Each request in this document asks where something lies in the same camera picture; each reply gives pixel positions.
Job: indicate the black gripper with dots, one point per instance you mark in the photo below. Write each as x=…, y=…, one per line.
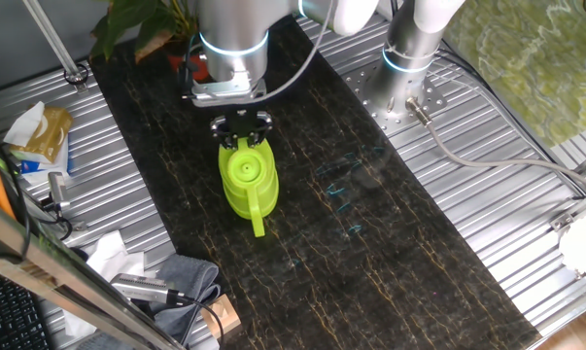
x=242, y=125

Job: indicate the lime green watering can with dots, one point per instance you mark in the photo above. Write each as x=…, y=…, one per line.
x=249, y=189

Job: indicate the plant in red pot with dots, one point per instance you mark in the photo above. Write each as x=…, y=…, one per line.
x=117, y=19

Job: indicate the grey towel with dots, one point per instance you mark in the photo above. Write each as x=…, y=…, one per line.
x=190, y=279

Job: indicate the black marble pattern mat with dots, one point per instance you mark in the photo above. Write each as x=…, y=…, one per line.
x=370, y=243

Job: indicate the white paper towel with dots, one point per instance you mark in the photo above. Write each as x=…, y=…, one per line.
x=110, y=255

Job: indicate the wooden block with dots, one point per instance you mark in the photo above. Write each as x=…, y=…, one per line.
x=222, y=316

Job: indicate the yellow tissue pack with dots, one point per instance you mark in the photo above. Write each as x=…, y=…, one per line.
x=49, y=131

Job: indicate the blue white tissue pack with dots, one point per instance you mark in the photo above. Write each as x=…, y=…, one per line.
x=44, y=167

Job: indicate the black keyboard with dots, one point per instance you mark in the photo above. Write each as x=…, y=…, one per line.
x=8, y=316

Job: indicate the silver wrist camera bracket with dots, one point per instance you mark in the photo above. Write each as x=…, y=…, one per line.
x=219, y=92

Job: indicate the perforated silver base plate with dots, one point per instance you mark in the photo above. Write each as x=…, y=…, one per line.
x=365, y=87

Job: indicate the silver ribbed camera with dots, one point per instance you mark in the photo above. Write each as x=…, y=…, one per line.
x=139, y=288

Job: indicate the aluminium camera mount bar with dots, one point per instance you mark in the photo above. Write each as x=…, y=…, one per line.
x=76, y=224

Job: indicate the small grey camera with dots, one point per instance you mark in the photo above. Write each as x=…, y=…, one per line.
x=58, y=187

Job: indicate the aluminium frame pole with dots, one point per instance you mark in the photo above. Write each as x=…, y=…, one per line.
x=54, y=41

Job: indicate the reflective aluminium frame beam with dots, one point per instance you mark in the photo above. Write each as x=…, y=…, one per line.
x=54, y=272

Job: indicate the aluminium corner bracket profile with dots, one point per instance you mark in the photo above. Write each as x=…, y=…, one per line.
x=572, y=214

